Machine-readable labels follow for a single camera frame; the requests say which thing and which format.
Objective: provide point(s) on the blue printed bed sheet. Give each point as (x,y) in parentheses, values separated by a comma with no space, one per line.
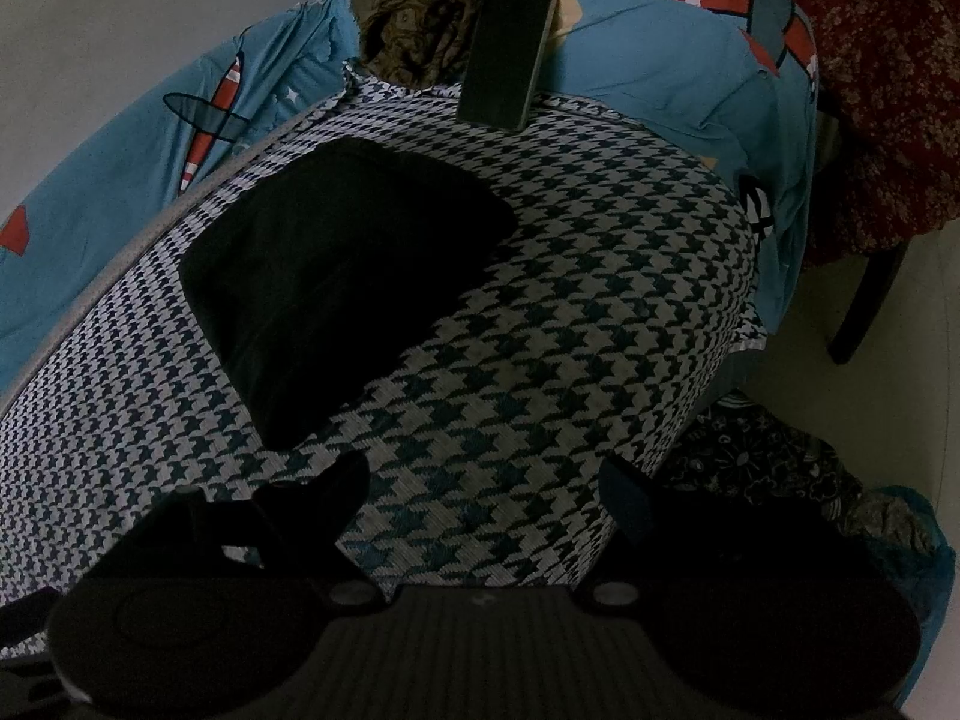
(660,67)

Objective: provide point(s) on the black garment with red print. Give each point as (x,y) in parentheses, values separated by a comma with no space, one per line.
(337,277)

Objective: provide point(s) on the houndstooth blanket with grey edge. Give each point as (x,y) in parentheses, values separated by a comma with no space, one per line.
(585,277)

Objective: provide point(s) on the blue plastic bag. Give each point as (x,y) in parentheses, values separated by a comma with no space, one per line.
(915,562)

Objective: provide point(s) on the red floral cloth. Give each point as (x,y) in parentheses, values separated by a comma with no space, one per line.
(885,90)

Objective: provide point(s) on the black smartphone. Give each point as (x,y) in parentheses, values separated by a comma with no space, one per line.
(510,52)

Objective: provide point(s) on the olive patterned cloth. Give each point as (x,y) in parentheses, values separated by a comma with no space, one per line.
(412,22)

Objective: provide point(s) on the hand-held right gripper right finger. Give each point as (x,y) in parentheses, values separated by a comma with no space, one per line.
(626,499)

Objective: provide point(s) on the black floral cloth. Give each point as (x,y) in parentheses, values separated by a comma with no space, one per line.
(757,465)

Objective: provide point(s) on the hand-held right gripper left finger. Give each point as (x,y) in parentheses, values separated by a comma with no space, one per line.
(337,487)

